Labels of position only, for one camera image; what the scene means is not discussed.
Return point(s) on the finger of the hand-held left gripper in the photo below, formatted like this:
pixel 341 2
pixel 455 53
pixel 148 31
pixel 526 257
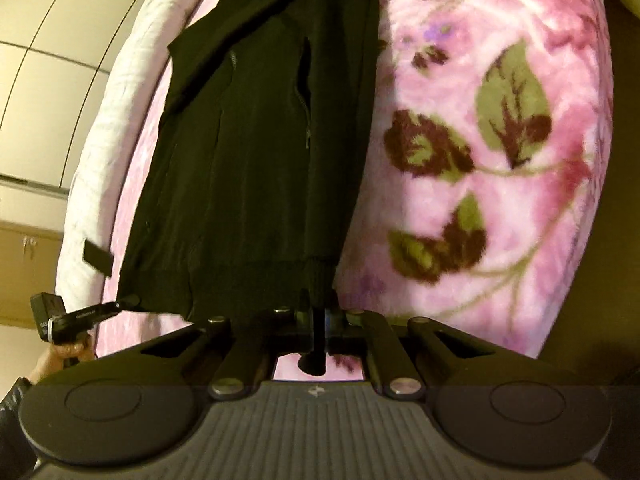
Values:
pixel 107 306

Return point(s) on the person's left hand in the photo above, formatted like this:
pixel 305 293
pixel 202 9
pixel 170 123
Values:
pixel 65 355

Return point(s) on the black zip jacket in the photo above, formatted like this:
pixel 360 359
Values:
pixel 250 160

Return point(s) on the cream wardrobe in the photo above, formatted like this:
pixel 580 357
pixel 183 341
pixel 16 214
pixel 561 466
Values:
pixel 50 60

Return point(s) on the beige low cabinet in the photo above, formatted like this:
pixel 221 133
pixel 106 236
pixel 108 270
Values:
pixel 20 280

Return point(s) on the person's left forearm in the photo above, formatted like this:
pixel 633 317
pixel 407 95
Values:
pixel 12 410

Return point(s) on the black cloth strip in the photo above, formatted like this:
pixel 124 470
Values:
pixel 98 258

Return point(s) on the pink floral blanket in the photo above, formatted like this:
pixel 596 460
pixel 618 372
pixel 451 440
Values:
pixel 500 285

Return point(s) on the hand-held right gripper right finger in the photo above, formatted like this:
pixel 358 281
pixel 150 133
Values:
pixel 390 355

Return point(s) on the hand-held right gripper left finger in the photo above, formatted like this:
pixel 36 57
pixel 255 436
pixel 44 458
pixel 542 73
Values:
pixel 240 355

